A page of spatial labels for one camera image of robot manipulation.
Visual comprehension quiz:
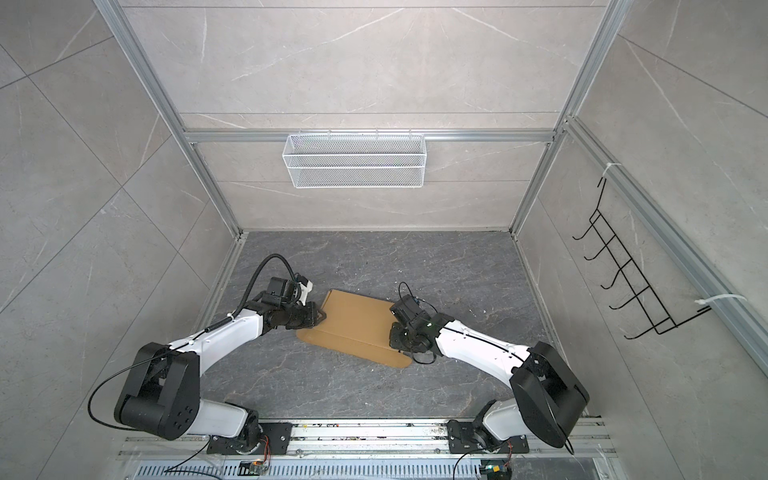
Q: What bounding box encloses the brown cardboard box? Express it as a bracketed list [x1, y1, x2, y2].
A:
[296, 290, 412, 369]

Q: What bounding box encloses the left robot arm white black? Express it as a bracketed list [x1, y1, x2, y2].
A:
[114, 276, 325, 443]

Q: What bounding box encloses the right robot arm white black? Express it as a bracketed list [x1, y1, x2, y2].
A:
[389, 294, 590, 451]

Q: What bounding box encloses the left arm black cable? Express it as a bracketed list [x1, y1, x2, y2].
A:
[87, 253, 298, 432]

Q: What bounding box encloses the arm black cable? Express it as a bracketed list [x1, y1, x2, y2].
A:
[87, 253, 298, 432]
[397, 281, 574, 454]

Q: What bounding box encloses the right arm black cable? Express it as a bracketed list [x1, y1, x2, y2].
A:
[397, 281, 574, 454]

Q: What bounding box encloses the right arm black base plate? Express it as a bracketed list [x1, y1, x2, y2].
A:
[445, 419, 530, 454]

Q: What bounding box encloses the aluminium mounting rail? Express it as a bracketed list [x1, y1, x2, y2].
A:
[111, 417, 626, 479]

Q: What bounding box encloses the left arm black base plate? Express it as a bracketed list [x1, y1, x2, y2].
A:
[206, 422, 293, 455]

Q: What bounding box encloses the white wire mesh basket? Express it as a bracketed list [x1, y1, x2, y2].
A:
[282, 133, 428, 189]

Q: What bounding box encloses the black wire hook rack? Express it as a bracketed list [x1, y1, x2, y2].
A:
[572, 178, 712, 341]

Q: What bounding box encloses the aluminium frame post left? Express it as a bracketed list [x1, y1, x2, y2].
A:
[94, 0, 243, 239]

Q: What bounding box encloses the aluminium frame post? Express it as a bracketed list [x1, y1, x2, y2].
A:
[94, 0, 243, 239]
[509, 0, 632, 241]

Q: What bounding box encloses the aluminium frame post right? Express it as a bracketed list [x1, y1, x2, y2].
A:
[509, 0, 632, 241]

